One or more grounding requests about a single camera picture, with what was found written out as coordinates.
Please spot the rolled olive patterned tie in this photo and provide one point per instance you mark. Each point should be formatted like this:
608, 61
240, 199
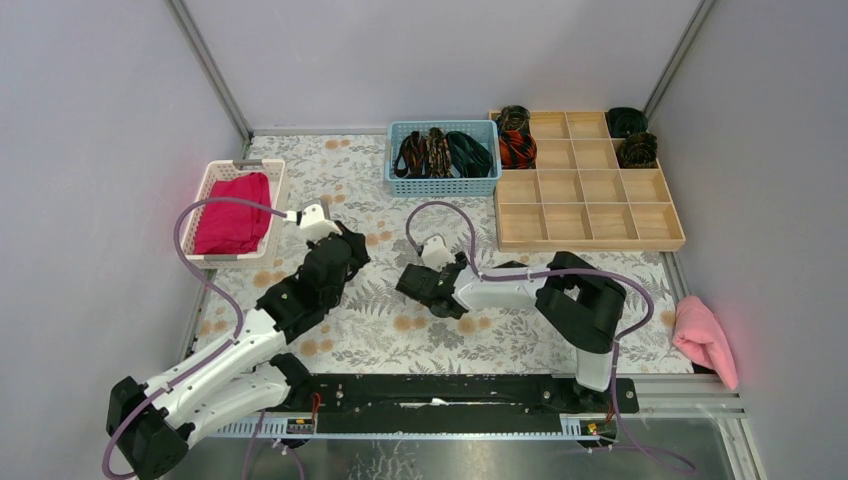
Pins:
638, 151

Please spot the rolled orange black tie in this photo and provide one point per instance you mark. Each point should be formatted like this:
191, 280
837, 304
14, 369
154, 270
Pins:
518, 150

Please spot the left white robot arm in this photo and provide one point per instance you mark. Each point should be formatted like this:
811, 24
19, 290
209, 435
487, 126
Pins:
154, 423

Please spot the red folded cloth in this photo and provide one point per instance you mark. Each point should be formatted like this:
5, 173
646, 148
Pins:
230, 228

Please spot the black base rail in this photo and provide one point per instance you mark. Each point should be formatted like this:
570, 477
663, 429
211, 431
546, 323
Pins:
450, 404

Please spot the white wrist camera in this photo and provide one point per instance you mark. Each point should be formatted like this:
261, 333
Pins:
435, 254
313, 221

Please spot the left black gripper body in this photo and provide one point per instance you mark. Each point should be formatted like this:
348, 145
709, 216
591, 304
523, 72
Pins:
346, 247

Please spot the brown striped tie in basket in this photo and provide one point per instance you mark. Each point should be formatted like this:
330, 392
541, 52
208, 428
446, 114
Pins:
412, 157

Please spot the white plastic basket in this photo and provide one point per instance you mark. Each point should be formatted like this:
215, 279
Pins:
275, 171

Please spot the rolled dark striped tie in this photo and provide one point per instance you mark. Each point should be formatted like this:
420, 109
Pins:
513, 118

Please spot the floral table mat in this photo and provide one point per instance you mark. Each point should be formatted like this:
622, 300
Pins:
378, 330

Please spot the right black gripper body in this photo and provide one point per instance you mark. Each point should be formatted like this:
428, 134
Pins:
460, 258

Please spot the wooden compartment tray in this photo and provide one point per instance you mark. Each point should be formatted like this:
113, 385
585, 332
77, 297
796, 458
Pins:
578, 197

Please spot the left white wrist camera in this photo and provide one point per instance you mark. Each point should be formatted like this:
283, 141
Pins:
313, 221

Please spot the rolled dark green tie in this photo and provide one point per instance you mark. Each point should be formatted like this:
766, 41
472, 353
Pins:
625, 121

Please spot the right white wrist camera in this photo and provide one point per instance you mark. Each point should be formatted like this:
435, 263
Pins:
435, 254

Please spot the pink cloth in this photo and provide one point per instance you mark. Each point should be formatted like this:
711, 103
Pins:
699, 336

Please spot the grey slotted cable duct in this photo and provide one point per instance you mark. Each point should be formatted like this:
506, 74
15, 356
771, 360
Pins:
569, 429

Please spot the dark green tie in basket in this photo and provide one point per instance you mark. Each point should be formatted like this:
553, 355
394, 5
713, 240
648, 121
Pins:
468, 157

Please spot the blue plastic basket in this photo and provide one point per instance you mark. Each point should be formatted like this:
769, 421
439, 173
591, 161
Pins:
483, 131

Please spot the brown patterned tie in basket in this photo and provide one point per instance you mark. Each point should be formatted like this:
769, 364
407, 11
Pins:
439, 162

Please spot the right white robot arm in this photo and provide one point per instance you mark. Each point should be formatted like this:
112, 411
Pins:
582, 303

